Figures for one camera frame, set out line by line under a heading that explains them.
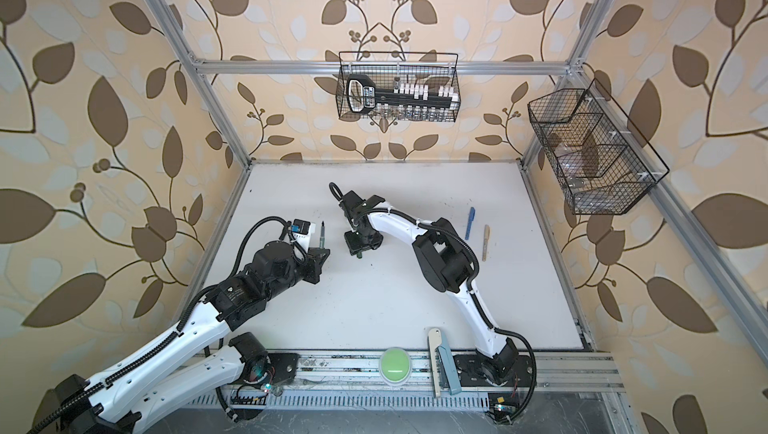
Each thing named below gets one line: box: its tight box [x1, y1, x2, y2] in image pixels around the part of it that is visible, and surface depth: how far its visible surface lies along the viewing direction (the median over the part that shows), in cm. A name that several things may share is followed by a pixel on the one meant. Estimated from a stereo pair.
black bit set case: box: [346, 74, 460, 114], surface depth 84 cm
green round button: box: [381, 347, 410, 383], surface depth 76 cm
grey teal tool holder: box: [428, 328, 462, 398], surface depth 74 cm
